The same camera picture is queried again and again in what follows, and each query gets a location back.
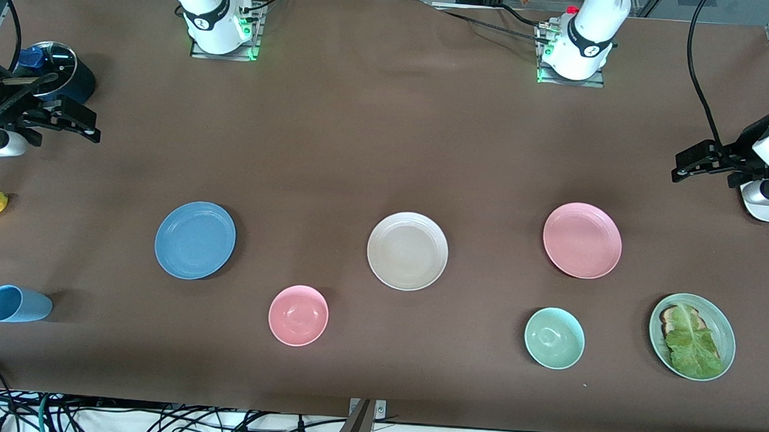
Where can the green bowl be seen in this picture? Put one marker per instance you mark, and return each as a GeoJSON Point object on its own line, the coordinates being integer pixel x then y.
{"type": "Point", "coordinates": [554, 338]}

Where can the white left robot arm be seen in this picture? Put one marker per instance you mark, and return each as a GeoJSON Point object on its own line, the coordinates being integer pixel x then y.
{"type": "Point", "coordinates": [591, 37]}

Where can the brown table cover mat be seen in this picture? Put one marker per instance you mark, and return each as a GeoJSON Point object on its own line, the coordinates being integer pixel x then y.
{"type": "Point", "coordinates": [362, 142]}

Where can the blue plate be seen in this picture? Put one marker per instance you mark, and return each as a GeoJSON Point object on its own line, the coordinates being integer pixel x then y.
{"type": "Point", "coordinates": [195, 240]}

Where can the metal table edge bracket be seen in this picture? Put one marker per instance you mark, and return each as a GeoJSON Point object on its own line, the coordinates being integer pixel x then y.
{"type": "Point", "coordinates": [381, 410]}

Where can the blue cup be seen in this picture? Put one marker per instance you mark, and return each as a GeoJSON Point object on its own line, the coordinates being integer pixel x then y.
{"type": "Point", "coordinates": [18, 305]}

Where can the pink bowl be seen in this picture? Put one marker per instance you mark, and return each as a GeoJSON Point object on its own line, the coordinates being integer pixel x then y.
{"type": "Point", "coordinates": [298, 315]}

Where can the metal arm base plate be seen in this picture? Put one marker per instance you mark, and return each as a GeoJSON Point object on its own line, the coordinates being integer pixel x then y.
{"type": "Point", "coordinates": [252, 44]}
{"type": "Point", "coordinates": [599, 81]}

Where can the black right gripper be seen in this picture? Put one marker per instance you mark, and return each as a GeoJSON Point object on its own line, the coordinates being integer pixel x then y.
{"type": "Point", "coordinates": [9, 112]}

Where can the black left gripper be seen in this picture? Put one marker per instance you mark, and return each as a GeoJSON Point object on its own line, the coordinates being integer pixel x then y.
{"type": "Point", "coordinates": [741, 157]}

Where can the green lettuce leaf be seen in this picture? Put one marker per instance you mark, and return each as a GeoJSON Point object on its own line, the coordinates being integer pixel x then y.
{"type": "Point", "coordinates": [694, 344]}

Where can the dark blue pot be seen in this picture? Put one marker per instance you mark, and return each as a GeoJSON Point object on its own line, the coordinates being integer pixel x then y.
{"type": "Point", "coordinates": [83, 82]}

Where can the green plate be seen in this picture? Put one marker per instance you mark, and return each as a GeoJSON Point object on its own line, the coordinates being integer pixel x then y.
{"type": "Point", "coordinates": [725, 326]}

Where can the beige plate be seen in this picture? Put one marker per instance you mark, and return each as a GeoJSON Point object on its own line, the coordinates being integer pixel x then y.
{"type": "Point", "coordinates": [407, 251]}

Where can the glass lid blue knob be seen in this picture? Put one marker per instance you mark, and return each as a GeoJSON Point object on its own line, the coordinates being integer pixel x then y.
{"type": "Point", "coordinates": [60, 62]}

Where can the pink plate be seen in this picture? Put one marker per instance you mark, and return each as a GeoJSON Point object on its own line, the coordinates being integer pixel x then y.
{"type": "Point", "coordinates": [582, 241]}

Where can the dark metal pole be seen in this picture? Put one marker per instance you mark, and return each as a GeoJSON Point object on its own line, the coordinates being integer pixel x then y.
{"type": "Point", "coordinates": [353, 431]}

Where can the toast bread slice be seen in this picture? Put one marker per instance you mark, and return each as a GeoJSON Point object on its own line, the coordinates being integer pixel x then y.
{"type": "Point", "coordinates": [669, 316]}

